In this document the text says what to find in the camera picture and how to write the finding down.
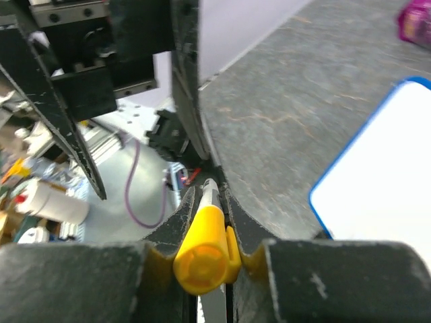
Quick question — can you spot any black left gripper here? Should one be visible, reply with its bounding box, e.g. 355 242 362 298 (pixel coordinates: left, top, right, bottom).
1 1 209 200

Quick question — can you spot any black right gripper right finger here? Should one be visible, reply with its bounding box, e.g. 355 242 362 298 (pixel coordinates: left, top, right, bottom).
224 189 430 322

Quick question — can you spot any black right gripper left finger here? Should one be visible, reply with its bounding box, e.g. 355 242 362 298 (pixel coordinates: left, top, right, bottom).
1 188 196 322

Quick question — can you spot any white marker with yellow cap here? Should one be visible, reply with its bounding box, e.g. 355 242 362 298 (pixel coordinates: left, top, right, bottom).
173 178 242 297

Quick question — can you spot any blue framed whiteboard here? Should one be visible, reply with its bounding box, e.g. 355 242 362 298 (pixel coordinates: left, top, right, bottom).
308 76 430 264

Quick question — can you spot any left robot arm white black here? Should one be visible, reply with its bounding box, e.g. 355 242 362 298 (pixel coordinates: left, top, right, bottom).
1 1 209 199

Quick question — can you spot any white cylindrical container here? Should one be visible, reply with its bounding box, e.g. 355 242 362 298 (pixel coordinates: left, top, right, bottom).
15 180 90 225

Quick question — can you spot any purple snack bag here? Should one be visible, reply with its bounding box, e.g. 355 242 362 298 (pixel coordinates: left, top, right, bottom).
397 0 430 50

